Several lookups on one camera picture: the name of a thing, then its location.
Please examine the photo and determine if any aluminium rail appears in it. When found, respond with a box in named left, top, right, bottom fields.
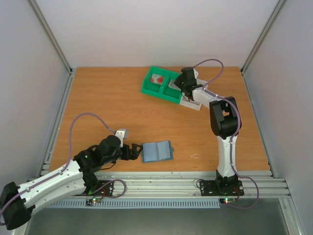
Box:
left=241, top=70, right=276, bottom=178
left=23, top=171, right=291, bottom=199
left=36, top=69, right=76, bottom=177

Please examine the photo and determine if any green bin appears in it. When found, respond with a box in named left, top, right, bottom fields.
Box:
left=160, top=71, right=188, bottom=104
left=141, top=67, right=170, bottom=98

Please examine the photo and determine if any grey slotted cable duct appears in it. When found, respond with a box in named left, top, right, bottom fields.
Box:
left=48, top=198, right=220, bottom=210

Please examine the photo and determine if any right circuit board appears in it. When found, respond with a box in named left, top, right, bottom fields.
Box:
left=220, top=197, right=238, bottom=204

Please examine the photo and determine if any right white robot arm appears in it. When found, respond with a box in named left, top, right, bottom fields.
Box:
left=174, top=67, right=244, bottom=197

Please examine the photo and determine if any middle green bin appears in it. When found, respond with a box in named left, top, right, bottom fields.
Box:
left=160, top=71, right=188, bottom=104

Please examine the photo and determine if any blue card holder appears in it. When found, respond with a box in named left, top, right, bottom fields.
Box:
left=141, top=140, right=174, bottom=163

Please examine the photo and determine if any circuit board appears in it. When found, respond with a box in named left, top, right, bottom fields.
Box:
left=85, top=198, right=102, bottom=206
left=220, top=197, right=238, bottom=204

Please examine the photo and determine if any left side aluminium rail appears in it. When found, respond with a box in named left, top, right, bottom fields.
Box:
left=36, top=69, right=76, bottom=177

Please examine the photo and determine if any right aluminium frame post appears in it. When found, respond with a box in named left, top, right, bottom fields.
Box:
left=240, top=0, right=288, bottom=76

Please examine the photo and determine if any front aluminium rail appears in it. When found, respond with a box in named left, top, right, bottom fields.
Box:
left=23, top=171, right=291, bottom=199

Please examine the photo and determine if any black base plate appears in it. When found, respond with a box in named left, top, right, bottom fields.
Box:
left=81, top=180, right=114, bottom=197
left=200, top=180, right=245, bottom=196

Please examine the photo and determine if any right side aluminium rail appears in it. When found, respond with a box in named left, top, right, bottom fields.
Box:
left=241, top=70, right=276, bottom=178

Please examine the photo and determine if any aluminium frame post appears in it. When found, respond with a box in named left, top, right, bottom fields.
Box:
left=240, top=0, right=288, bottom=76
left=28, top=0, right=72, bottom=74

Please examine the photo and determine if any red circle card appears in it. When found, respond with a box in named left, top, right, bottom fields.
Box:
left=149, top=73, right=165, bottom=85

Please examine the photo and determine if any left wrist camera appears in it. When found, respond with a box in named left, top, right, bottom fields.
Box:
left=115, top=128, right=129, bottom=140

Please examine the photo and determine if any left aluminium frame post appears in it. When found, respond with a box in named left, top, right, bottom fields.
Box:
left=28, top=0, right=72, bottom=74

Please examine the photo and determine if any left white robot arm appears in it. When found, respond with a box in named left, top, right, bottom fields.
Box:
left=0, top=135, right=143, bottom=230

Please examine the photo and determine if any left circuit board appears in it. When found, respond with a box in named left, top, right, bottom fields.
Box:
left=85, top=198, right=102, bottom=206

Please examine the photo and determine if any left green bin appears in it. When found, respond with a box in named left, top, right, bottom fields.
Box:
left=141, top=67, right=170, bottom=98

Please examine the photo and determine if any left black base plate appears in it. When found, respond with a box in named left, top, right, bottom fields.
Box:
left=81, top=180, right=114, bottom=197

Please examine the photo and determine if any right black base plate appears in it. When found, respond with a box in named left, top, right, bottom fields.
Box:
left=200, top=180, right=245, bottom=196

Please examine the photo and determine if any white bin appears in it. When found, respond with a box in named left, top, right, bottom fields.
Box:
left=174, top=74, right=210, bottom=111

